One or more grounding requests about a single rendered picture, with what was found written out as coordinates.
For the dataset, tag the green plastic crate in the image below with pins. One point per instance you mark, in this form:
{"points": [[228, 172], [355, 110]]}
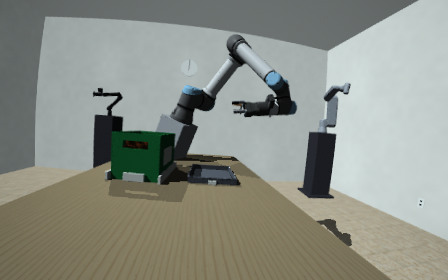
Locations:
{"points": [[151, 162]]}

